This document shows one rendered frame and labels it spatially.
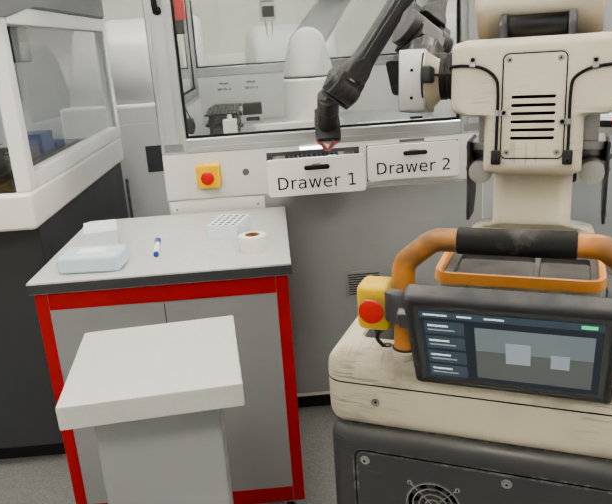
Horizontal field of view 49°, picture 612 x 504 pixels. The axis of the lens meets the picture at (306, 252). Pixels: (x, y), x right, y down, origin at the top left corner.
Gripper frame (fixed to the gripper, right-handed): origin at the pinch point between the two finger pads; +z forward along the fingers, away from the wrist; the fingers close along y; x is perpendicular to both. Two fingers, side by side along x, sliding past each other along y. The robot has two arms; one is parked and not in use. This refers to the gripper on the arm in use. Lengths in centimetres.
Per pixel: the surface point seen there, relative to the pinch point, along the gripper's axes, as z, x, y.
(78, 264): -10, 62, -39
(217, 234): 5.9, 31.4, -23.8
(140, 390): -50, 36, -83
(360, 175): 13.7, -10.1, -2.0
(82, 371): -45, 47, -78
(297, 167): 10.9, 8.5, 0.3
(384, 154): 19.8, -19.2, 9.6
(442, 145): 18.7, -37.6, 11.1
